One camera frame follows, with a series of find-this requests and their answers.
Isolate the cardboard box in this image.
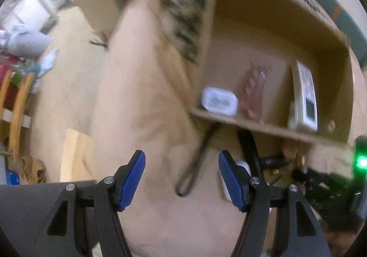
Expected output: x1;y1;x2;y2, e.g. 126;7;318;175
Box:
189;0;354;147

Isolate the white stuffed sack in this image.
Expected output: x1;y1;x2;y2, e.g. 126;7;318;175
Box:
0;23;53;58

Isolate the black strap loop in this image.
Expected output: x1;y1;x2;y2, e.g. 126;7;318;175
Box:
175;124;222;197

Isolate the white earbuds case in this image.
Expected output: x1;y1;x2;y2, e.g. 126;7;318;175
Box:
236;160;252;179
201;86;239;116

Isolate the patterned fleece blanket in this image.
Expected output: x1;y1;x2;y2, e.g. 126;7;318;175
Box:
158;0;333;64

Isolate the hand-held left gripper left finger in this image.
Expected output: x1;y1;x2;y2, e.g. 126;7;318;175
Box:
29;149;147;257

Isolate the white remote control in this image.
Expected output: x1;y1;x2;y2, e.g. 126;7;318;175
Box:
291;60;319;131

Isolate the pink round compact mirror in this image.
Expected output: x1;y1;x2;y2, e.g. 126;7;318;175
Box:
281;142;300;158

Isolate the pink transparent packet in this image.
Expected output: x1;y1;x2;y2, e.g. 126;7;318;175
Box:
239;59;273;120

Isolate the red bag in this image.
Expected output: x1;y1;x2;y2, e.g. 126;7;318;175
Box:
0;56;20;108

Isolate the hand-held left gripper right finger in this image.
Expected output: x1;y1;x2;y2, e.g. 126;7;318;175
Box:
218;150;334;257

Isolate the blue plastic box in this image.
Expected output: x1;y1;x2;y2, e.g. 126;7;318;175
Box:
5;170;21;186

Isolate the teal cushion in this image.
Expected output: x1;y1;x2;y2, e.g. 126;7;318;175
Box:
308;0;367;68

